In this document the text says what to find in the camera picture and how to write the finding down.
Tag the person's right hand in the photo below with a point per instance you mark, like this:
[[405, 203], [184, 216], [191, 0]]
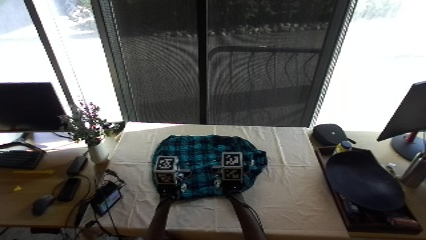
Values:
[[232, 186]]

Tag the person's left hand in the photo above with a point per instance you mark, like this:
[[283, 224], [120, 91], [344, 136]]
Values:
[[171, 190]]

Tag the white marker cube on right glove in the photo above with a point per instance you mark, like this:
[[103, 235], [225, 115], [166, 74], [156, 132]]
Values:
[[232, 166]]

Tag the white marker cube on glove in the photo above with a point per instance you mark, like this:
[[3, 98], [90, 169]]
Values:
[[166, 168], [232, 166]]

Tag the white marker cube on left glove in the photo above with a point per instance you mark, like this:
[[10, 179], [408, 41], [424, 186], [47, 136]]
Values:
[[166, 168]]

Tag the teal plaid shirt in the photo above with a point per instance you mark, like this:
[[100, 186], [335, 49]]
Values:
[[201, 150]]

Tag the cream tablecloth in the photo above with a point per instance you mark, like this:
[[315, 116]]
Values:
[[293, 186]]

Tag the small tablet with blue screen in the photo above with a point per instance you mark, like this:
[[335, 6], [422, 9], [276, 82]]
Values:
[[107, 199]]

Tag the white vase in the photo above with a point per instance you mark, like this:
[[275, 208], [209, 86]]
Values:
[[99, 151]]

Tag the black oblong case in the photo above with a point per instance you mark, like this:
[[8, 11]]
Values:
[[78, 165]]

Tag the black phone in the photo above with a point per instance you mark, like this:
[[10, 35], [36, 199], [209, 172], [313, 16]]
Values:
[[70, 189]]

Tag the black zip pouch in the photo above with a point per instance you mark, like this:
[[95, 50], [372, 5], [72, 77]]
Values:
[[331, 134]]

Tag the flowering plant with purple blooms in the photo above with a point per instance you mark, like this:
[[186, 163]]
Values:
[[87, 123]]

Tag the yellow bottle with blue cap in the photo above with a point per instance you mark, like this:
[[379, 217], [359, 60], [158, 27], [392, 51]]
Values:
[[343, 147]]

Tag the dark computer mouse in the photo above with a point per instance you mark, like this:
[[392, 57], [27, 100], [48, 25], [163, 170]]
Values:
[[43, 205]]

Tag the yellow pencil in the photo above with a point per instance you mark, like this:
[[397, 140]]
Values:
[[34, 172]]

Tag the small yellow scrap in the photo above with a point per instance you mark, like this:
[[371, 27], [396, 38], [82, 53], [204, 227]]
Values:
[[18, 188]]

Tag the black keyboard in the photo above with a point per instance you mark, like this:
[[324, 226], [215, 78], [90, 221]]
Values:
[[20, 159]]

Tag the brown wooden tray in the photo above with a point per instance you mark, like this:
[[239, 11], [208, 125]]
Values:
[[381, 223]]

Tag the dark mesh screen door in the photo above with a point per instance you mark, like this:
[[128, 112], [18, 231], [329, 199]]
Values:
[[178, 66]]

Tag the red object in tray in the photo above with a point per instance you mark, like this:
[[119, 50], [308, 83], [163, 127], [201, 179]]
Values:
[[405, 222]]

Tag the black computer monitor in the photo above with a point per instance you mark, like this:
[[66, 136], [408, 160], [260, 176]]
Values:
[[28, 106]]

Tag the silver metal cylinder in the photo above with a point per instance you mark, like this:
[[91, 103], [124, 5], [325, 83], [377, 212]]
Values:
[[414, 173]]

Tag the dark monitor with red neck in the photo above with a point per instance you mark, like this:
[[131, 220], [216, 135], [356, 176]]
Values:
[[408, 113]]

